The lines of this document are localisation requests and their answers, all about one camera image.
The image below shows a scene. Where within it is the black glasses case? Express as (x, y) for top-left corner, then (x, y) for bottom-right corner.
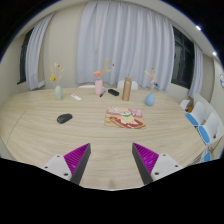
(108, 89), (119, 96)

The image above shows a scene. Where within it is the black computer mouse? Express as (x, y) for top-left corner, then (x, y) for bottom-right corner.
(57, 114), (72, 124)

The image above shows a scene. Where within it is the white chair behind table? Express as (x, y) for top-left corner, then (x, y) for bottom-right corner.
(117, 80), (138, 90)

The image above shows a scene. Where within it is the green vase with yellow flowers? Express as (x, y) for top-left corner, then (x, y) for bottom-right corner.
(49, 63), (64, 100)

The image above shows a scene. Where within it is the white left curtain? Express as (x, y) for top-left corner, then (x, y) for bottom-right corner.
(25, 13), (53, 90)

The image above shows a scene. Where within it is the cartoon printed mouse pad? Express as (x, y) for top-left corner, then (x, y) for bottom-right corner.
(104, 107), (146, 129)

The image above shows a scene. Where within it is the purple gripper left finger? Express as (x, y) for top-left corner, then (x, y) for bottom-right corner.
(42, 143), (91, 185)

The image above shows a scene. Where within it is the white chair with blue seat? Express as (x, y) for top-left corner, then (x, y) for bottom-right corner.
(186, 101), (206, 127)

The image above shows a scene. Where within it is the white right curtain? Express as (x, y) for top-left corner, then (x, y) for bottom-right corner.
(188, 44), (203, 98)

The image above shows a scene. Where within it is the white centre curtain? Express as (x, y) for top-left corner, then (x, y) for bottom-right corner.
(77, 1), (175, 90)

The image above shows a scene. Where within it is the blue vase with dried flowers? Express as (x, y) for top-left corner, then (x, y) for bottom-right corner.
(145, 70), (159, 106)

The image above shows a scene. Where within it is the brown thermos bottle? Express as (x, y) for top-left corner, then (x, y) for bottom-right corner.
(122, 77), (132, 101)

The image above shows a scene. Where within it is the pink vase with orange flowers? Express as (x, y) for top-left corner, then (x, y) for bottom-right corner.
(93, 60), (114, 96)

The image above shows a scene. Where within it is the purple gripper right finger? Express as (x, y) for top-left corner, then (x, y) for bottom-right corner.
(132, 143), (182, 185)

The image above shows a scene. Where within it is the white curtain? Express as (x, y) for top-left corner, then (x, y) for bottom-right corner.
(188, 44), (203, 98)
(77, 1), (175, 90)
(25, 13), (53, 90)

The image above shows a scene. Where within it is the white remote control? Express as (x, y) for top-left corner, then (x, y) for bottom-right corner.
(71, 94), (82, 101)

